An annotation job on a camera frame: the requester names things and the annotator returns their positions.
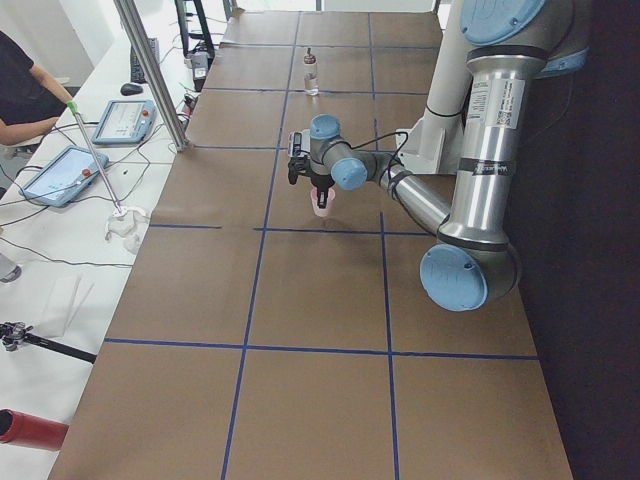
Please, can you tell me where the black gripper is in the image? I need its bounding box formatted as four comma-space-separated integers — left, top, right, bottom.
287, 153, 331, 210

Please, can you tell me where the pink paper cup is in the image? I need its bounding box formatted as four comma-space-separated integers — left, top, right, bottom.
307, 187, 336, 218

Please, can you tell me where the clear glass sauce bottle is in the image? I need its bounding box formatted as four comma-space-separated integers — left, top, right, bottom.
303, 47, 319, 96

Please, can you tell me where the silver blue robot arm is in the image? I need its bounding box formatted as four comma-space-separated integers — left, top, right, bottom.
288, 1, 592, 312

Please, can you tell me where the white crumpled cloth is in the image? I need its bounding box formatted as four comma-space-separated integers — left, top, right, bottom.
104, 205, 149, 255

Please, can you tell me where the far blue teach pendant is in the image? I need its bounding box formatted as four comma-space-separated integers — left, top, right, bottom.
92, 100, 156, 145

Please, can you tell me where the blue teach pendant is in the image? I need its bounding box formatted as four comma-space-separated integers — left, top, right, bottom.
92, 100, 156, 145
19, 146, 99, 207

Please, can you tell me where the black keyboard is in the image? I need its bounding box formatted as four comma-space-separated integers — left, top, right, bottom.
129, 37, 160, 85

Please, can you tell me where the black computer mouse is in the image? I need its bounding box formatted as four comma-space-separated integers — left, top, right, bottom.
120, 83, 144, 96

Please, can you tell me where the near blue teach pendant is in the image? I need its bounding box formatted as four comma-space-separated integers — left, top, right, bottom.
19, 146, 99, 207

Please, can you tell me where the clear plastic sheet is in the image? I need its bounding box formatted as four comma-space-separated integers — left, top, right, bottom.
36, 275, 95, 339

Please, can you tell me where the person in black shirt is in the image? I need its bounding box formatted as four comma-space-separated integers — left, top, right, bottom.
1, 32, 73, 146

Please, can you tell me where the black tripod rod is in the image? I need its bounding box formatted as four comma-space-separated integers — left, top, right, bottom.
1, 322, 97, 364

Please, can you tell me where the red cylinder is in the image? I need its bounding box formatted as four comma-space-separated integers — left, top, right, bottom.
1, 409, 69, 451

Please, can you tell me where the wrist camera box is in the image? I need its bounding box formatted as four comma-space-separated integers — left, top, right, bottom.
287, 129, 310, 158

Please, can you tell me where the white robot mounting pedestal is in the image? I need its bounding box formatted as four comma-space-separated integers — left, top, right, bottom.
400, 1, 471, 175

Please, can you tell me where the aluminium frame post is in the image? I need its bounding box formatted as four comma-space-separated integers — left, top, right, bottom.
114, 0, 189, 152

